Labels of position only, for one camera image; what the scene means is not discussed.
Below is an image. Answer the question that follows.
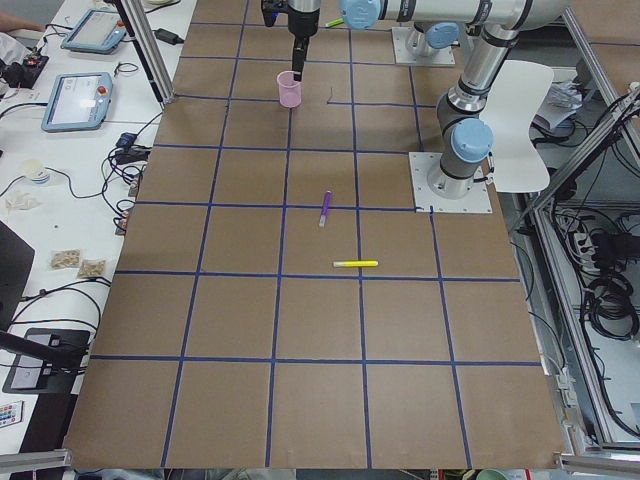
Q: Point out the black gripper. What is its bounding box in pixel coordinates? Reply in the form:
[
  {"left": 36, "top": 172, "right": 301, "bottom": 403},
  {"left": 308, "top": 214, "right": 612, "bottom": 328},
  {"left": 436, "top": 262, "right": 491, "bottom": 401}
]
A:
[{"left": 287, "top": 0, "right": 320, "bottom": 82}]

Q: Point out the purple pen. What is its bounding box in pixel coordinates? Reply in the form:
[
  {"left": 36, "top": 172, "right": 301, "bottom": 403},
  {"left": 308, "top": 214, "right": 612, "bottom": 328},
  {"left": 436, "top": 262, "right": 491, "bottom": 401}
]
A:
[{"left": 318, "top": 190, "right": 332, "bottom": 228}]

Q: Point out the pink mesh cup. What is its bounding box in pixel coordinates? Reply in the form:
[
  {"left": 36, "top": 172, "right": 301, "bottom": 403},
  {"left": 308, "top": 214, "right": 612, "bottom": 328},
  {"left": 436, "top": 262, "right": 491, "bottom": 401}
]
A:
[{"left": 276, "top": 71, "right": 302, "bottom": 108}]

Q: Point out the green pen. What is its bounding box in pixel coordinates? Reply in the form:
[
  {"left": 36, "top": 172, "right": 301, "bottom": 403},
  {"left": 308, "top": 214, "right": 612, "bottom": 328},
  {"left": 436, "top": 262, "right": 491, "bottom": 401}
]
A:
[{"left": 324, "top": 18, "right": 344, "bottom": 28}]

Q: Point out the black power adapter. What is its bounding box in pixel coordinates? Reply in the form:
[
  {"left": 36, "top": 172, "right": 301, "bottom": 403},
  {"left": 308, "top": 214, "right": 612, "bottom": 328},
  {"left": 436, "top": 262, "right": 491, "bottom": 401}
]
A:
[{"left": 153, "top": 28, "right": 184, "bottom": 45}]

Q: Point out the far teach pendant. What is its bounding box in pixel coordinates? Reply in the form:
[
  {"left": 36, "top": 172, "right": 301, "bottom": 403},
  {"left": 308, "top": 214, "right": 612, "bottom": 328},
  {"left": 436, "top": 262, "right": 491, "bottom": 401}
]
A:
[{"left": 61, "top": 9, "right": 127, "bottom": 54}]

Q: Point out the teach pendant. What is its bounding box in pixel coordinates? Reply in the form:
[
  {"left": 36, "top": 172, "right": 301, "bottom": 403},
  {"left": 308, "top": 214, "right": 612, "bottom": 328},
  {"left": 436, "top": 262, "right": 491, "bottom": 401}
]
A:
[
  {"left": 61, "top": 9, "right": 127, "bottom": 54},
  {"left": 41, "top": 72, "right": 113, "bottom": 133}
]

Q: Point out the yellow pen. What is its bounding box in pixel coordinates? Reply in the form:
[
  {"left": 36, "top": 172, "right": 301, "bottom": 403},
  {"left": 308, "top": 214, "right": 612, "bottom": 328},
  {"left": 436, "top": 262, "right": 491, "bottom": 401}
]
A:
[{"left": 332, "top": 260, "right": 379, "bottom": 268}]

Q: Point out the near teach pendant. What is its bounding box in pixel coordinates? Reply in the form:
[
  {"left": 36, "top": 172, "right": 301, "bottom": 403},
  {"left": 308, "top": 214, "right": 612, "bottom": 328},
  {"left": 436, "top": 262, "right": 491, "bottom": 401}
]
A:
[{"left": 41, "top": 72, "right": 113, "bottom": 133}]

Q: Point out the white chair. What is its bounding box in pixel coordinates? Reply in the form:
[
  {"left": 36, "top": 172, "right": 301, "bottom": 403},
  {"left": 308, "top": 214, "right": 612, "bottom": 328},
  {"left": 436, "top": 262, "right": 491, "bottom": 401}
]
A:
[{"left": 480, "top": 60, "right": 554, "bottom": 193}]

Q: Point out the snack bag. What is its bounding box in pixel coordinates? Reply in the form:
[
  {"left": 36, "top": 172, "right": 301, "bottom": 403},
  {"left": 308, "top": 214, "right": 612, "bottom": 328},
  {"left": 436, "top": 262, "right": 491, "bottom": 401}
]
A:
[
  {"left": 49, "top": 249, "right": 82, "bottom": 270},
  {"left": 77, "top": 259, "right": 108, "bottom": 279}
]

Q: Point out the black monitor stand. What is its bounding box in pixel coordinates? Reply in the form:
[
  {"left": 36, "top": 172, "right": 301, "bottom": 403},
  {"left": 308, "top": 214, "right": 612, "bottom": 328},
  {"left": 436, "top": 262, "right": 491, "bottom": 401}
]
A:
[{"left": 1, "top": 328, "right": 90, "bottom": 394}]

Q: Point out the remote control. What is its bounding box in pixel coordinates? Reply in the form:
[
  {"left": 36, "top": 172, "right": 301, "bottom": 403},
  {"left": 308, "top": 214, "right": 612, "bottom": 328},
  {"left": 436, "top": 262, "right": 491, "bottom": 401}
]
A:
[{"left": 0, "top": 400, "right": 24, "bottom": 428}]

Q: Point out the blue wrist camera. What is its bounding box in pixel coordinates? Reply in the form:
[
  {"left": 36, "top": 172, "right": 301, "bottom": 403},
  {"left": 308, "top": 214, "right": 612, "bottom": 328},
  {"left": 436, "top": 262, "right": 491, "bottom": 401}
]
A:
[{"left": 261, "top": 0, "right": 289, "bottom": 28}]

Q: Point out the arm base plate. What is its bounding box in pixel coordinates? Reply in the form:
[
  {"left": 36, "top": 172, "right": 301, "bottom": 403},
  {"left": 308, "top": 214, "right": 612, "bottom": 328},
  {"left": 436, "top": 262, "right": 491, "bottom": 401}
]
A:
[
  {"left": 392, "top": 22, "right": 459, "bottom": 67},
  {"left": 409, "top": 152, "right": 492, "bottom": 214}
]

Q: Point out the aluminium frame post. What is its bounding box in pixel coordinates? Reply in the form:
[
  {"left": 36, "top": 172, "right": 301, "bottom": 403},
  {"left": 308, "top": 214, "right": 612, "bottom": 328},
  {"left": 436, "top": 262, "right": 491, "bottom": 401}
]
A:
[{"left": 114, "top": 0, "right": 175, "bottom": 105}]

